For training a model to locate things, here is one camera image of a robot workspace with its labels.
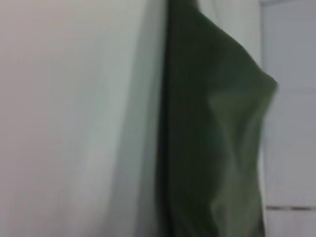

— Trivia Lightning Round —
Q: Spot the dark green t-shirt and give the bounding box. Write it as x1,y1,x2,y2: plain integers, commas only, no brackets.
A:
155,0,280,237

